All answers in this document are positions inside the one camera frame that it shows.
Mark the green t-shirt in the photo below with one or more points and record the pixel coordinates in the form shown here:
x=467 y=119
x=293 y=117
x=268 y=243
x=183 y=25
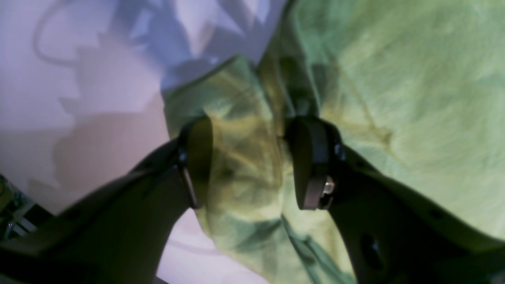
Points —
x=416 y=87

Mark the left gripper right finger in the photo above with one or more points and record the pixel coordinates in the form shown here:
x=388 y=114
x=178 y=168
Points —
x=392 y=234

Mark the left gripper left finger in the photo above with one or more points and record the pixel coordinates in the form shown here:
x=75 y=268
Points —
x=117 y=234

